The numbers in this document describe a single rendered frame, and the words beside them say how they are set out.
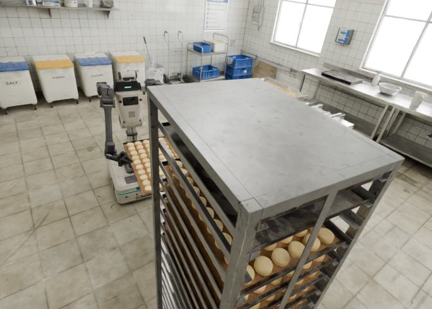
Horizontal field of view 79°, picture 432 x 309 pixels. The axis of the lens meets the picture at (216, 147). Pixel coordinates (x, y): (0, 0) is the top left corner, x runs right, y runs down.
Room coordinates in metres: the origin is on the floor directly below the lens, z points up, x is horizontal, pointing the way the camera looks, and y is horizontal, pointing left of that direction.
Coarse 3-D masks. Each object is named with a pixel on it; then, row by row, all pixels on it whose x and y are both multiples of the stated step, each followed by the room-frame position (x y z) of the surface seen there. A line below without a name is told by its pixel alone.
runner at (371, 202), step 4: (356, 188) 0.61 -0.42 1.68; (360, 188) 0.60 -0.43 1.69; (364, 188) 0.59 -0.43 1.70; (356, 192) 0.60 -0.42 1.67; (360, 192) 0.59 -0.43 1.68; (364, 192) 0.58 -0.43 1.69; (368, 192) 0.58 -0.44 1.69; (364, 196) 0.58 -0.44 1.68; (368, 196) 0.57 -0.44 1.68; (372, 196) 0.57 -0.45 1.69; (376, 196) 0.56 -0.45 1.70; (372, 200) 0.56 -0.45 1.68; (364, 204) 0.55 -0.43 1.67; (368, 204) 0.55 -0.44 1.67; (372, 204) 0.56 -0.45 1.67
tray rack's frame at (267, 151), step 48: (192, 96) 0.82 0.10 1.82; (240, 96) 0.87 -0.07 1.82; (288, 96) 0.93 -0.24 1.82; (192, 144) 0.53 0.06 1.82; (240, 144) 0.55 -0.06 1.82; (288, 144) 0.58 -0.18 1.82; (336, 144) 0.61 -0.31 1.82; (240, 192) 0.37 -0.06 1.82; (288, 192) 0.39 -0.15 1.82; (336, 192) 0.46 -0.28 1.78; (384, 192) 0.57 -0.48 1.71; (240, 240) 0.33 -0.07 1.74; (240, 288) 0.34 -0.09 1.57; (288, 288) 0.45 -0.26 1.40
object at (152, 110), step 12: (156, 108) 0.85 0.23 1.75; (156, 120) 0.85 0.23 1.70; (156, 132) 0.85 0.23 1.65; (156, 144) 0.85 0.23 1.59; (156, 156) 0.85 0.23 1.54; (156, 168) 0.85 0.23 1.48; (156, 180) 0.85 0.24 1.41; (156, 192) 0.85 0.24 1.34; (156, 204) 0.85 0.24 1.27; (156, 216) 0.85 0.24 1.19; (156, 228) 0.85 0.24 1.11; (156, 240) 0.85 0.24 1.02; (156, 252) 0.84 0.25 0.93; (156, 264) 0.84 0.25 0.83; (156, 276) 0.85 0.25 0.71; (156, 288) 0.85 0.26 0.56; (156, 300) 0.87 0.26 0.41
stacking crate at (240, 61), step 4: (228, 56) 6.86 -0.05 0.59; (232, 56) 6.95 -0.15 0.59; (236, 56) 7.04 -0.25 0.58; (240, 56) 7.14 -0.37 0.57; (244, 56) 7.13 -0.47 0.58; (236, 60) 6.52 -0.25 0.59; (240, 60) 6.63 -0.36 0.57; (244, 60) 7.11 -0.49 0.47; (248, 60) 6.82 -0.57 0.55; (252, 60) 6.89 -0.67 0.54; (228, 64) 6.70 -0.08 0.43; (232, 64) 6.61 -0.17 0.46; (236, 64) 6.53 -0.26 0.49; (240, 64) 6.65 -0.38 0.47; (244, 64) 6.74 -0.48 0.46; (248, 64) 6.83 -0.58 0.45
